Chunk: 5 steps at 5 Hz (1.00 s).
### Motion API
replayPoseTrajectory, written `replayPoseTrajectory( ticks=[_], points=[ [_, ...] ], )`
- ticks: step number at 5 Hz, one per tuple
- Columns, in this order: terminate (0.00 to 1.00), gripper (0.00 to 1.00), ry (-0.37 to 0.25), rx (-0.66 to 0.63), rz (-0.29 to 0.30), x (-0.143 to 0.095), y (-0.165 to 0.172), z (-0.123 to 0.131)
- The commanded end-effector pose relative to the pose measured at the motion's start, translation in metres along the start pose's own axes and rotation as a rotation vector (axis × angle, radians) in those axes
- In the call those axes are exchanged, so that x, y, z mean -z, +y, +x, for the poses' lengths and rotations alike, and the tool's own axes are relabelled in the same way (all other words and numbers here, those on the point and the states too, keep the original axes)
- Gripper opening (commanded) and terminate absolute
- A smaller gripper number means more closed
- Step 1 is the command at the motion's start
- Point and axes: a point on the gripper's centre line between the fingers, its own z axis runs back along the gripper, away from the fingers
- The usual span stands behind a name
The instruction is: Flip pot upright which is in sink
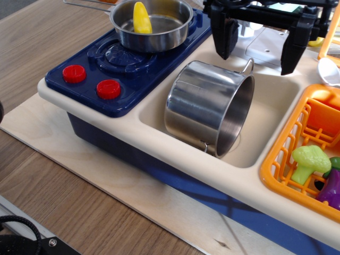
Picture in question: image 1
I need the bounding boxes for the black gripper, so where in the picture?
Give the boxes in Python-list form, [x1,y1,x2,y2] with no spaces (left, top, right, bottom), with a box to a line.
[203,1,339,75]

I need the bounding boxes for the beige toy kitchen sink unit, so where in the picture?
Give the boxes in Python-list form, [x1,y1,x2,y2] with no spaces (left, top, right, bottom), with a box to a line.
[38,50,339,249]

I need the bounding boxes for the green toy broccoli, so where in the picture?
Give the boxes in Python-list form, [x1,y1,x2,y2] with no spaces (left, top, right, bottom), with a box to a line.
[291,145,332,185]

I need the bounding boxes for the red stove knob left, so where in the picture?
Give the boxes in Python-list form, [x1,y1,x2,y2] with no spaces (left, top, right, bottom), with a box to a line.
[62,65,87,83]

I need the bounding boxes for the black braided cable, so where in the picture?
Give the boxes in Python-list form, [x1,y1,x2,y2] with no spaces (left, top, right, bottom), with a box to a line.
[0,215,43,255]

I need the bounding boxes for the red stove knob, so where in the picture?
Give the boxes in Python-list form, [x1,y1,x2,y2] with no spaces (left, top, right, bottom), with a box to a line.
[96,80,121,100]
[62,65,87,83]

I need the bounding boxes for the yellow toy corn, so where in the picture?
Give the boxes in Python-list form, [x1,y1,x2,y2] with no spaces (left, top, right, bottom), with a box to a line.
[133,2,152,34]

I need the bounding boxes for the steel saucepan on stove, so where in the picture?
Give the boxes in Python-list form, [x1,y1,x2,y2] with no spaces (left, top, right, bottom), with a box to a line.
[64,1,193,53]

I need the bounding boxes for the orange dish rack basket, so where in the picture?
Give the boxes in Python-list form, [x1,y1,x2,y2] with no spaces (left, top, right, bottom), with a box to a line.
[259,0,340,223]

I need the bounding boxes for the black metal bracket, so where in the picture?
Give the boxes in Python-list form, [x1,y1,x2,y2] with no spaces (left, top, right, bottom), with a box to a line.
[39,237,81,255]

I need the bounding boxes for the blue toy stove top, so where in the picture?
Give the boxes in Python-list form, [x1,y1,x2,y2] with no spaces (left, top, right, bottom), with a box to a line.
[45,9,211,117]

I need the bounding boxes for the yellow toy food piece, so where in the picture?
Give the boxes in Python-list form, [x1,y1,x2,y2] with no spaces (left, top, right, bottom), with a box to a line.
[308,37,325,47]

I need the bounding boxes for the red stove knob right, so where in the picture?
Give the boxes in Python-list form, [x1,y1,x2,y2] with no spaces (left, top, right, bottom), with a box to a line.
[96,80,121,100]

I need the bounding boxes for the white plastic spoon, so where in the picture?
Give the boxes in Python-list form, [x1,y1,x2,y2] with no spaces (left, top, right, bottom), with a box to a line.
[317,57,339,88]

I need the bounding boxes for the purple toy eggplant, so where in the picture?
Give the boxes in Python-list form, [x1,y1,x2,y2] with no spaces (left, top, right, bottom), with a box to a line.
[316,157,339,210]

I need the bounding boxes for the steel pot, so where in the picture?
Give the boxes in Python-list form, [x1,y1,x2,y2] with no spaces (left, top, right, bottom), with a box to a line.
[164,59,255,158]

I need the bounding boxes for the white toy faucet base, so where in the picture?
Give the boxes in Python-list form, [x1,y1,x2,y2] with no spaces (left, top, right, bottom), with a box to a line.
[232,20,288,70]

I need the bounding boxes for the plywood base board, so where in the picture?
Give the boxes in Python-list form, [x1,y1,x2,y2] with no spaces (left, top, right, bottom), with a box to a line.
[1,95,288,254]

